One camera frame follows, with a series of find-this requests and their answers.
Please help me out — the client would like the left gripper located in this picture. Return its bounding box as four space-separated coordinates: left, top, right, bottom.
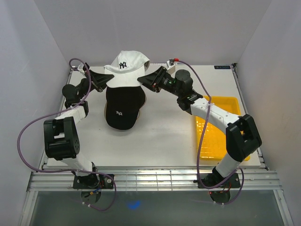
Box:
77 70 116 100

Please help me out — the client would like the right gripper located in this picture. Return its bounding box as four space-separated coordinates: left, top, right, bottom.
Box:
136 67 181 98

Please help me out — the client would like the white baseball cap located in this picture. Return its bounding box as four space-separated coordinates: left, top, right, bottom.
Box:
104 50 150 88

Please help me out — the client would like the black cap white logo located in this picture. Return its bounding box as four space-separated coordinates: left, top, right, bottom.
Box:
104 86 146 130

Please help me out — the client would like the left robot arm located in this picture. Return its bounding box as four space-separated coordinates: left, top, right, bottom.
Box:
43 64 114 188

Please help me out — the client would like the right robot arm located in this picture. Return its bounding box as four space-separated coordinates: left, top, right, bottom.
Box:
137 67 262 189

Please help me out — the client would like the yellow plastic tray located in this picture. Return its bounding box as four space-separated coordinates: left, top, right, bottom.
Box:
200 96 241 161

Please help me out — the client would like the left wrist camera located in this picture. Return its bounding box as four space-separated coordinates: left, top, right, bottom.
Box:
73 64 85 73

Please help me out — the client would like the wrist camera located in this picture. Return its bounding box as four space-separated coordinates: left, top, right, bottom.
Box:
166 58 179 74
73 64 85 73

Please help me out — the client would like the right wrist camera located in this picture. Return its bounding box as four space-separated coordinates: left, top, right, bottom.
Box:
166 58 179 74

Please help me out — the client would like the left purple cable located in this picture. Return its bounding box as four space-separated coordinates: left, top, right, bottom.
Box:
16 58 117 211

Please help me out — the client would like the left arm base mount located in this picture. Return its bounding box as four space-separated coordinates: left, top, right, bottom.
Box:
72 174 114 189

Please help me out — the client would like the aluminium front rail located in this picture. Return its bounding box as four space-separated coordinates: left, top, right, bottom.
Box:
28 169 282 192

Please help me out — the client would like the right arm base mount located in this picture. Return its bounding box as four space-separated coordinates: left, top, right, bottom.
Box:
193 173 241 188

